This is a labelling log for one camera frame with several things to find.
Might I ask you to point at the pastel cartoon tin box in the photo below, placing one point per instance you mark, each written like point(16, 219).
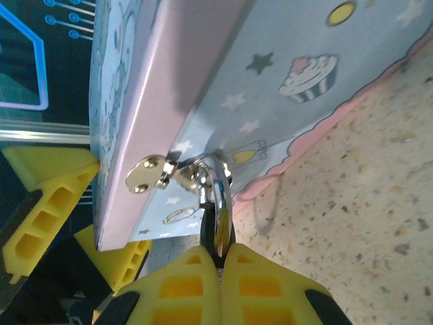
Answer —
point(270, 101)

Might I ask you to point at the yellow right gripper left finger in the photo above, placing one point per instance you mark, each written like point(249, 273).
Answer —
point(189, 304)

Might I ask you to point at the small metal padlock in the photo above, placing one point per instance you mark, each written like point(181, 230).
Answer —
point(221, 203)

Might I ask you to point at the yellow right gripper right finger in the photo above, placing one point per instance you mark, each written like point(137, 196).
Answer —
point(260, 304)

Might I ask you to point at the shiny metal box hasp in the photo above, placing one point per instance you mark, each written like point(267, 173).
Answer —
point(145, 172)

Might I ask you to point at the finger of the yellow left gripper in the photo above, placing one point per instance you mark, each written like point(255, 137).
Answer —
point(50, 169)
point(125, 260)

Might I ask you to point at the aluminium frame post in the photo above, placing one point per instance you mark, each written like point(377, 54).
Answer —
point(40, 135)

